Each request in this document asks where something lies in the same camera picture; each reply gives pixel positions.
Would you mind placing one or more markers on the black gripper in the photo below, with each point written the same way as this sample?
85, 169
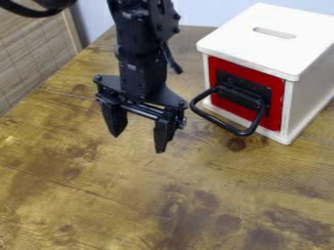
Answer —
137, 90

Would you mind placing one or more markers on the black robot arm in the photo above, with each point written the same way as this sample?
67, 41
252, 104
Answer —
145, 23

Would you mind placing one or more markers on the red drawer front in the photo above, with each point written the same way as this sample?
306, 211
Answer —
246, 86

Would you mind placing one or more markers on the white wooden drawer box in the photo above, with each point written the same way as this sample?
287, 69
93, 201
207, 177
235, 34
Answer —
283, 42

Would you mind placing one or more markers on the wooden slat panel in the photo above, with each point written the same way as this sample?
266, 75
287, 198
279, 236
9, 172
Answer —
38, 41

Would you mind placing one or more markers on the black metal drawer handle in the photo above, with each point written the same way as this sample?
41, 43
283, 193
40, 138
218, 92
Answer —
238, 100

